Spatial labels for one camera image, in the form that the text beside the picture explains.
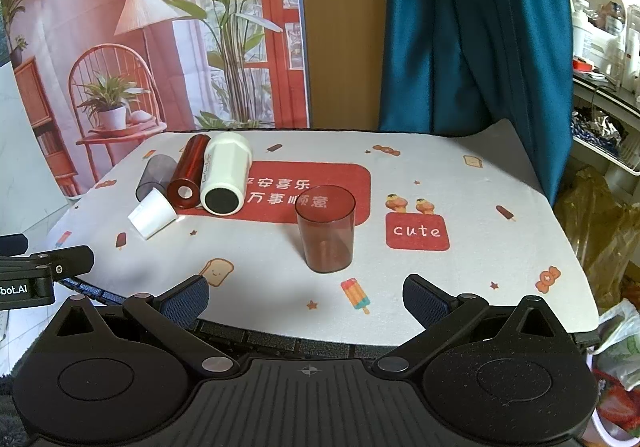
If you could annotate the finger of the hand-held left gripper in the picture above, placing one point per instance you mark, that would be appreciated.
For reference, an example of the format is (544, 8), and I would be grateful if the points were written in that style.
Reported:
(70, 259)
(12, 244)

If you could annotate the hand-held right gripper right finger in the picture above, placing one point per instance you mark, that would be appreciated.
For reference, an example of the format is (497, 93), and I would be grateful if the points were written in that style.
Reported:
(425, 303)

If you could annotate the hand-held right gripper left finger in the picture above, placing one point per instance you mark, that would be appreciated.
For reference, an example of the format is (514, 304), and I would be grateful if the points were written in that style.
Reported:
(187, 303)

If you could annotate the brown transparent plastic cup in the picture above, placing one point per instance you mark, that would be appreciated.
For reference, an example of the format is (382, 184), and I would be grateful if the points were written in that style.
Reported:
(325, 237)

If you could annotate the white paper cup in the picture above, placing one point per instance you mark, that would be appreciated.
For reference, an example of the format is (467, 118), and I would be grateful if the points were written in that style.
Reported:
(152, 215)

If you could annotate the grey transparent plastic cup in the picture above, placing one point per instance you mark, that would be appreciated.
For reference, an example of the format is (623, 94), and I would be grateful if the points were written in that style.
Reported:
(155, 172)

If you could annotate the white printed table mat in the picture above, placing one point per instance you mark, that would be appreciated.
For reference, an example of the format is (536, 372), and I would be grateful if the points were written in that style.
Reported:
(450, 277)

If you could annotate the black table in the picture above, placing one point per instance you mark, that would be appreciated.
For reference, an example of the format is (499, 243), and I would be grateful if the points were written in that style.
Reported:
(300, 346)

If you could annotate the red metallic cylinder bottle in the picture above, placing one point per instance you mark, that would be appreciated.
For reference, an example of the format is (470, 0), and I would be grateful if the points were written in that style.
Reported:
(188, 167)

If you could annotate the white insulated bottle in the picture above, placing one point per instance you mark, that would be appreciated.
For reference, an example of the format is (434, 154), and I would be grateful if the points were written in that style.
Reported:
(225, 167)

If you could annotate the yellow plastic bag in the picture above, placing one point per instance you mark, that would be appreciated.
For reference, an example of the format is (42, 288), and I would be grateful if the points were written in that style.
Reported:
(600, 227)

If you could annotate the white plastic bag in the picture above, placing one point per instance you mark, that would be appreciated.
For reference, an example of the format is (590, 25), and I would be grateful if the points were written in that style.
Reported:
(622, 342)

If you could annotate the strawberry printed bag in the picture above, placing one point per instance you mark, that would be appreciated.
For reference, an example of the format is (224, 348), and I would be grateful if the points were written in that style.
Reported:
(620, 407)

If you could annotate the blue curtain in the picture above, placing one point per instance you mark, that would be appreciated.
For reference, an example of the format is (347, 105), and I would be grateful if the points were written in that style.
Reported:
(450, 27)

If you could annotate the white storage shelf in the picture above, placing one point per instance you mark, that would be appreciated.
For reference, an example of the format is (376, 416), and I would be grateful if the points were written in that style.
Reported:
(615, 92)

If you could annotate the white plastic bottle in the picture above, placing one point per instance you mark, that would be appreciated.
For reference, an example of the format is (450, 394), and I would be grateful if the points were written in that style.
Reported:
(587, 34)

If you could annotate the wall poster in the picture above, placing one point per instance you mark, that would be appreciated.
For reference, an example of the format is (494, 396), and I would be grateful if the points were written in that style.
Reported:
(200, 52)

